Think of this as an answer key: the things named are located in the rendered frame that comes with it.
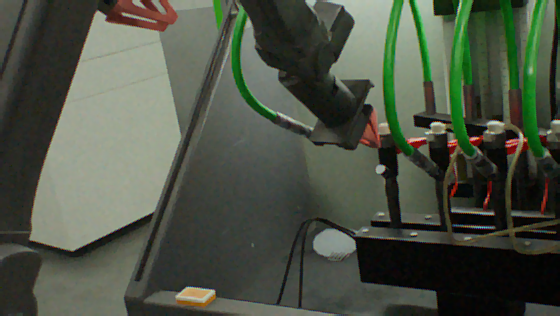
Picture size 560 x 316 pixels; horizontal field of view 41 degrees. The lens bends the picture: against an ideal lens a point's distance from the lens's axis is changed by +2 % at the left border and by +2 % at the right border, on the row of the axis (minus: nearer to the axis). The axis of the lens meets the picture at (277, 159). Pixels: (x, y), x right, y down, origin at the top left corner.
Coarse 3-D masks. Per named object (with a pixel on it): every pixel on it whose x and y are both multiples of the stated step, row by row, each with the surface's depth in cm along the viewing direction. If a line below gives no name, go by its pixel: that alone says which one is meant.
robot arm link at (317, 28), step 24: (240, 0) 75; (264, 0) 72; (288, 0) 76; (264, 24) 78; (288, 24) 78; (312, 24) 82; (264, 48) 85; (288, 48) 82; (312, 48) 85; (312, 72) 87
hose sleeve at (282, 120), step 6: (276, 114) 105; (282, 114) 106; (276, 120) 105; (282, 120) 105; (288, 120) 106; (294, 120) 107; (282, 126) 106; (288, 126) 107; (294, 126) 107; (300, 126) 108; (306, 126) 109; (294, 132) 108; (300, 132) 108; (306, 132) 109
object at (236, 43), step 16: (416, 0) 119; (240, 16) 99; (416, 16) 120; (240, 32) 99; (416, 32) 121; (240, 48) 100; (240, 64) 100; (240, 80) 100; (432, 80) 124; (272, 112) 105
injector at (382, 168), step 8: (384, 136) 108; (384, 144) 108; (392, 144) 108; (384, 152) 109; (392, 152) 109; (384, 160) 109; (392, 160) 109; (376, 168) 108; (384, 168) 108; (392, 168) 109; (384, 176) 109; (392, 176) 110; (384, 184) 111; (392, 184) 110; (392, 192) 111; (392, 200) 111; (392, 208) 112; (392, 216) 112; (400, 216) 112; (392, 224) 113; (400, 224) 112
